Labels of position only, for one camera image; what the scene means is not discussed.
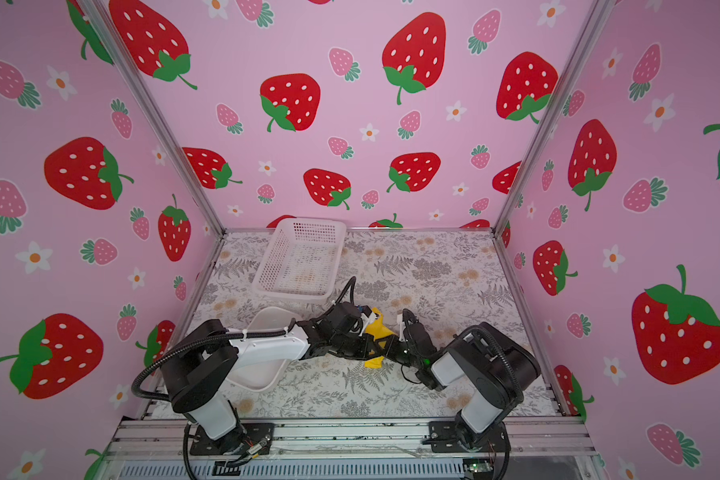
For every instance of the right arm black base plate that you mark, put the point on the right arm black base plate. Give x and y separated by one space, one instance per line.
456 437

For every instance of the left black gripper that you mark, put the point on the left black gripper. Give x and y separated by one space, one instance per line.
366 350

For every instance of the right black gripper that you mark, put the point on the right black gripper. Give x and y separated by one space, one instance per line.
390 346

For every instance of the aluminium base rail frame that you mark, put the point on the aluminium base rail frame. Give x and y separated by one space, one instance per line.
372 448

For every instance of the white plastic perforated basket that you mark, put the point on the white plastic perforated basket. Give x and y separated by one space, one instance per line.
301 261

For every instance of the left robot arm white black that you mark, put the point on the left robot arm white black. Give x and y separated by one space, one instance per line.
201 363

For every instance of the yellow paper napkin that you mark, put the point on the yellow paper napkin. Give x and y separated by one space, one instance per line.
374 326

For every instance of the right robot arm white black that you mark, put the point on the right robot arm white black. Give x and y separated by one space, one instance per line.
499 369

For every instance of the white oval ceramic tray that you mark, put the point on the white oval ceramic tray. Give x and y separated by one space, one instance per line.
260 372

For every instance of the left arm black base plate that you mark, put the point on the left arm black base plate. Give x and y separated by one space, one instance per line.
246 439

